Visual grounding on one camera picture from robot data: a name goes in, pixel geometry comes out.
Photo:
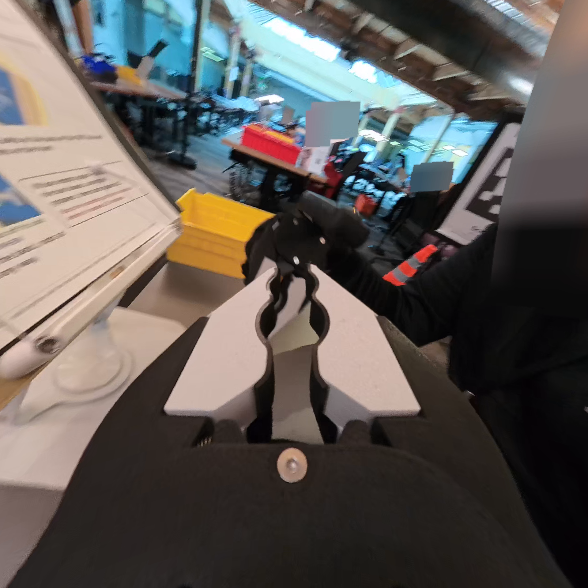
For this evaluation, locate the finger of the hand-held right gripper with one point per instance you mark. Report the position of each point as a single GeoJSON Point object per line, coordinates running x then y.
{"type": "Point", "coordinates": [294, 298]}

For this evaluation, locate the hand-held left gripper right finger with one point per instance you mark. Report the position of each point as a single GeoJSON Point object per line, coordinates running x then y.
{"type": "Point", "coordinates": [363, 367]}

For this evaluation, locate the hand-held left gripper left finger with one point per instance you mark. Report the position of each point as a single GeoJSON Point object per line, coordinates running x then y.
{"type": "Point", "coordinates": [220, 367]}

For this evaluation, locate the person's right forearm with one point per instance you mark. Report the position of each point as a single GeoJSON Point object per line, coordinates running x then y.
{"type": "Point", "coordinates": [413, 312]}

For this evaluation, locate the person's right hand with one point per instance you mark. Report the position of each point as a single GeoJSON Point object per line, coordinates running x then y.
{"type": "Point", "coordinates": [340, 229]}

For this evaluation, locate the white printed card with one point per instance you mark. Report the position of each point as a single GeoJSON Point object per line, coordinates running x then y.
{"type": "Point", "coordinates": [313, 160]}

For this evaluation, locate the yellow plastic bin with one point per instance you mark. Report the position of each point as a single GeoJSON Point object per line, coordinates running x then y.
{"type": "Point", "coordinates": [211, 229]}

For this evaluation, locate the red plastic bin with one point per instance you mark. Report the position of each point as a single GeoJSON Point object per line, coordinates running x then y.
{"type": "Point", "coordinates": [268, 144]}

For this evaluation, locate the orange grey striped object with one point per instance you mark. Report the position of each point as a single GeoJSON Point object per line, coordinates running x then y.
{"type": "Point", "coordinates": [409, 266]}

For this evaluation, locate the wooden table black legs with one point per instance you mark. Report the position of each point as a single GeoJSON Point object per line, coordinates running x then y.
{"type": "Point", "coordinates": [232, 144]}

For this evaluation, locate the black white tag poster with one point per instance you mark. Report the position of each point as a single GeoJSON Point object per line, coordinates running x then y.
{"type": "Point", "coordinates": [477, 216]}

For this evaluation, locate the black floor pole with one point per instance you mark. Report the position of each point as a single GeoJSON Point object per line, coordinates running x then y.
{"type": "Point", "coordinates": [198, 46]}

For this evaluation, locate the small yellow bin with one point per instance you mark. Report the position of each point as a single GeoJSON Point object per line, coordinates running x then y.
{"type": "Point", "coordinates": [128, 76]}

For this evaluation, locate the printed instruction sheet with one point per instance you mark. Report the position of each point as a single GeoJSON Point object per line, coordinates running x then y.
{"type": "Point", "coordinates": [69, 160]}

